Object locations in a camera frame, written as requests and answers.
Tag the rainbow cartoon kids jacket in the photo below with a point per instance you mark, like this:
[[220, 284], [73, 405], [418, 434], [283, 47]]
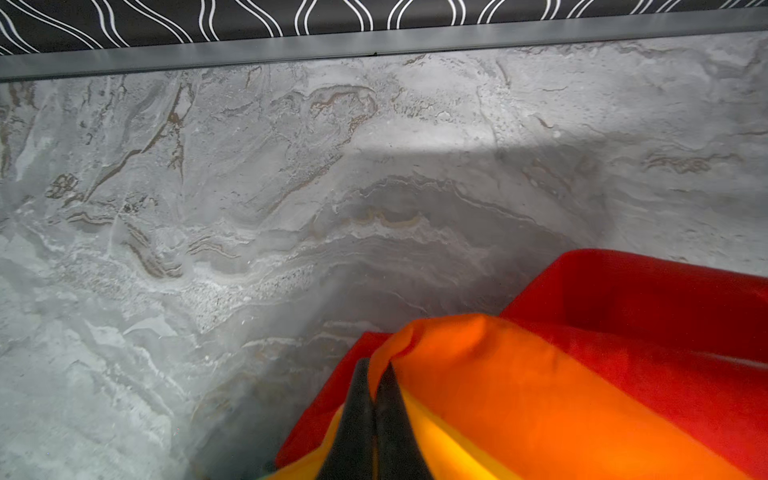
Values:
[[608, 365]]

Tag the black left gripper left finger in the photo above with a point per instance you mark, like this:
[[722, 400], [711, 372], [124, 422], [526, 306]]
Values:
[[352, 452]]

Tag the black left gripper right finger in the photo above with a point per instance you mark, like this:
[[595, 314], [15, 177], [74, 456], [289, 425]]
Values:
[[399, 456]]

